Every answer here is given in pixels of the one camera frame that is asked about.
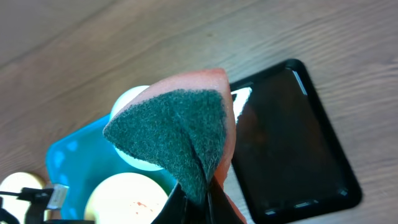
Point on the black plastic tray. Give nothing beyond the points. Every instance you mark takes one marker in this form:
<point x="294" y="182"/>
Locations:
<point x="288" y="160"/>

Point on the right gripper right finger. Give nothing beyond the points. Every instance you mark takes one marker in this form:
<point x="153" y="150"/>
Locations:
<point x="218" y="207"/>

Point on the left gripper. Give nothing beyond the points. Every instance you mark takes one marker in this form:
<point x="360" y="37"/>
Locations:
<point x="51" y="198"/>

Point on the teal plastic tray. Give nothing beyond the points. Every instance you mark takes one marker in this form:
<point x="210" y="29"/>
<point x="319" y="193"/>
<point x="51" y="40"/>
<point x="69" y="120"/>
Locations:
<point x="83" y="159"/>

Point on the green-rimmed plate front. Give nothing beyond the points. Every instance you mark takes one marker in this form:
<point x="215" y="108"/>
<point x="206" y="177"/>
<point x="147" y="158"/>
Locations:
<point x="125" y="198"/>

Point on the blue-rimmed plate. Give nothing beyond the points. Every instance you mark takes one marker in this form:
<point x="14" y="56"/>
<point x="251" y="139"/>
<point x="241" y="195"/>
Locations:
<point x="120" y="103"/>

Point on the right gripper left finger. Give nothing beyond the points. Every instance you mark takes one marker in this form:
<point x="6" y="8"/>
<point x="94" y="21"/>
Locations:
<point x="175" y="208"/>

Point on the red and green sponge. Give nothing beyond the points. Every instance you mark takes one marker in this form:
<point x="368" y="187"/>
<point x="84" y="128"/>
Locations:
<point x="185" y="124"/>

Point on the green-rimmed plate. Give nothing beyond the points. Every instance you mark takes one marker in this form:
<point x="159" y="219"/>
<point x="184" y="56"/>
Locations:
<point x="125" y="198"/>
<point x="14" y="183"/>

